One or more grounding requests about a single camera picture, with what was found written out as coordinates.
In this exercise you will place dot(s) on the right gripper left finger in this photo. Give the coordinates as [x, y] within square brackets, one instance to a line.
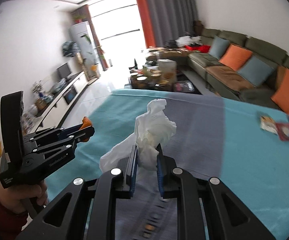
[86, 209]

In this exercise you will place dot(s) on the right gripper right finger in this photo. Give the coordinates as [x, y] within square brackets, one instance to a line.
[206, 209]

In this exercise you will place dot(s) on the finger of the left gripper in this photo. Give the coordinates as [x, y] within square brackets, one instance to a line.
[59, 133]
[49, 145]

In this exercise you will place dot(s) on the white tissue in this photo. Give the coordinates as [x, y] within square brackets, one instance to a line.
[152, 128]

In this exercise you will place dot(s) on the left hand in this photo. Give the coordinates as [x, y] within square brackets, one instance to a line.
[11, 197]

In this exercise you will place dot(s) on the white tv cabinet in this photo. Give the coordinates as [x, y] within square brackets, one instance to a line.
[56, 111]

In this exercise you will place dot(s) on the small black monitor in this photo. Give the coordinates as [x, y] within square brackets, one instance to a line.
[64, 71]

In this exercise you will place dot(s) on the teal grey tablecloth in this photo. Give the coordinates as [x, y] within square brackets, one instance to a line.
[215, 137]

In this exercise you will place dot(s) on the potted green plant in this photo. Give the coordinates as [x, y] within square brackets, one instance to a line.
[96, 66]

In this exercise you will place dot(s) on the snack wrapper packet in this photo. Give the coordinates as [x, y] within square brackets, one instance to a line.
[268, 124]

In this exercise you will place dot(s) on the white air conditioner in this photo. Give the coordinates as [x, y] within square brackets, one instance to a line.
[77, 31]

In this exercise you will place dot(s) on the dark red packet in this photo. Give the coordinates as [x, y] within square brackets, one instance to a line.
[283, 131]

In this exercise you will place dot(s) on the black coffee table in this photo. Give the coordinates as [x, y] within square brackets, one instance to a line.
[161, 75]

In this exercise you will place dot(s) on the brown seat blanket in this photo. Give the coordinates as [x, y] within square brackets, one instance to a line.
[224, 76]

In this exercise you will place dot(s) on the blue cushion near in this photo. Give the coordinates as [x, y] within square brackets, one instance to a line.
[255, 71]

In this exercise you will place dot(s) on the blue cushion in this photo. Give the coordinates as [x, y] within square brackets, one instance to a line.
[255, 71]
[218, 47]

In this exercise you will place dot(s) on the green sectional sofa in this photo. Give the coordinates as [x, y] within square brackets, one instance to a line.
[271, 54]

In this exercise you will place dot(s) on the orange cushion far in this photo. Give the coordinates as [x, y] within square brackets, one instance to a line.
[235, 57]

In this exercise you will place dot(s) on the grey orange curtain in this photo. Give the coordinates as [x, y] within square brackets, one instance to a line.
[165, 20]

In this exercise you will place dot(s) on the blue cushion far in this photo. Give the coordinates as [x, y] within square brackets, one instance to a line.
[218, 47]

